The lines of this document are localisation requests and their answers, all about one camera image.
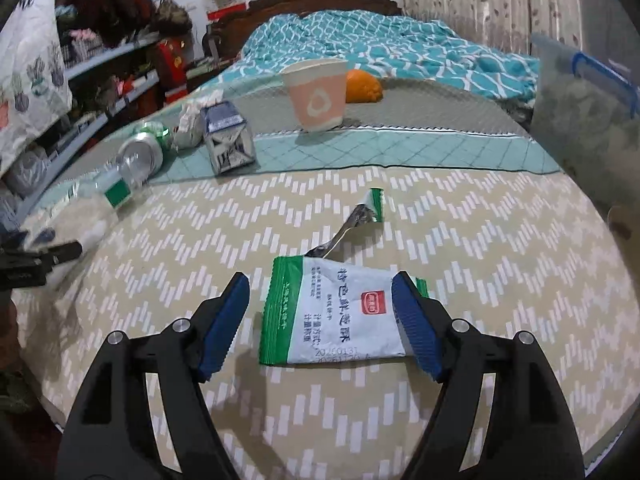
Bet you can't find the green white snack wrapper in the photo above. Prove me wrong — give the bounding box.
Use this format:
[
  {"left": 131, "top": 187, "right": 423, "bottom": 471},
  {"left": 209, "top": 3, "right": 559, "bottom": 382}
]
[{"left": 258, "top": 256, "right": 412, "bottom": 366}]

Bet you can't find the crushed green soda can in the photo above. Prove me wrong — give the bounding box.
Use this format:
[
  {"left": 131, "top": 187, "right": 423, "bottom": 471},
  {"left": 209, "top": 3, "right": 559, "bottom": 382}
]
[{"left": 116, "top": 122, "right": 171, "bottom": 188}]

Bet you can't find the white cactus print fabric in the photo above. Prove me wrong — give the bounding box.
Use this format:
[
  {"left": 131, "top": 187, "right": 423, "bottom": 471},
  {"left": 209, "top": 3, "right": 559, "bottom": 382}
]
[{"left": 1, "top": 0, "right": 73, "bottom": 172}]

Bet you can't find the beige chevron bed blanket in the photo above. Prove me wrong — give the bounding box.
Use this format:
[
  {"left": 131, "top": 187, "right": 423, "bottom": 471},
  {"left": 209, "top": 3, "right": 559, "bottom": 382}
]
[{"left": 13, "top": 129, "right": 639, "bottom": 479}]

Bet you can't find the crumpled white paper wrapper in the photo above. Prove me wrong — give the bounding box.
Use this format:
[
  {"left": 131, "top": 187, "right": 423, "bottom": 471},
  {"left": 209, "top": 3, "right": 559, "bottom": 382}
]
[{"left": 170, "top": 90, "right": 224, "bottom": 152}]

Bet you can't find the blue white milk carton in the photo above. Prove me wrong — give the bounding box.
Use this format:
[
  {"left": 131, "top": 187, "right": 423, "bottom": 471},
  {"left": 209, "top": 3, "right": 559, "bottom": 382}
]
[{"left": 201, "top": 101, "right": 256, "bottom": 177}]

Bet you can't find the red gift box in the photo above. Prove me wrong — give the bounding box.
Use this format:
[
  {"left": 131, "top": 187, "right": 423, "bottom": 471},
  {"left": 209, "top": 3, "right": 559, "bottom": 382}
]
[{"left": 152, "top": 38, "right": 188, "bottom": 104}]

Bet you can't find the grey metal shelf unit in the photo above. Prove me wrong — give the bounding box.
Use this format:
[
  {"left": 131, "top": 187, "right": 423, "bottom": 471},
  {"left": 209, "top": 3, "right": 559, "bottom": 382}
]
[{"left": 1, "top": 0, "right": 157, "bottom": 231}]

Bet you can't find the torn green wrapper strip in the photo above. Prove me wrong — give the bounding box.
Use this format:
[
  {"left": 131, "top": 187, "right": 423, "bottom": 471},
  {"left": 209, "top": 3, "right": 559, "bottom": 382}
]
[{"left": 305, "top": 188, "right": 385, "bottom": 258}]

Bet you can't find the brown handbag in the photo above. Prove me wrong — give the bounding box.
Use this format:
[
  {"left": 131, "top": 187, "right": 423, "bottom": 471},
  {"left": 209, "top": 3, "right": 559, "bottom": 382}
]
[{"left": 152, "top": 0, "right": 193, "bottom": 37}]

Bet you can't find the dark wooden headboard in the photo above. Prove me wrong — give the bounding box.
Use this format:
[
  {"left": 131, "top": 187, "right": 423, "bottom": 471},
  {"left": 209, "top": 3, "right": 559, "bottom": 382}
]
[{"left": 202, "top": 0, "right": 402, "bottom": 60}]

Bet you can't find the pink paper cup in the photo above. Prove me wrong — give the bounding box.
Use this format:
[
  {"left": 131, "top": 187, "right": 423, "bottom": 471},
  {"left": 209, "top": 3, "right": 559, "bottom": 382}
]
[{"left": 280, "top": 58, "right": 347, "bottom": 132}]

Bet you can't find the orange fruit piece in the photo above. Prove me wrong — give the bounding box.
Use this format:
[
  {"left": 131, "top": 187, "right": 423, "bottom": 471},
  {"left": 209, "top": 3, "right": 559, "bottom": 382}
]
[{"left": 346, "top": 70, "right": 383, "bottom": 104}]

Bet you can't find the teal patterned duvet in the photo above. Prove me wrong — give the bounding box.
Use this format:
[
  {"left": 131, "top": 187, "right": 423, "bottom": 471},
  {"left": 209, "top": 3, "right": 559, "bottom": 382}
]
[{"left": 215, "top": 10, "right": 539, "bottom": 105}]

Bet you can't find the clear storage bin blue handle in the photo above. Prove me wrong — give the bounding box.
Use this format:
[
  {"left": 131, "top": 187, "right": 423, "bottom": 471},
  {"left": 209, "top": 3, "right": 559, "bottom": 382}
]
[{"left": 530, "top": 34, "right": 639, "bottom": 216}]

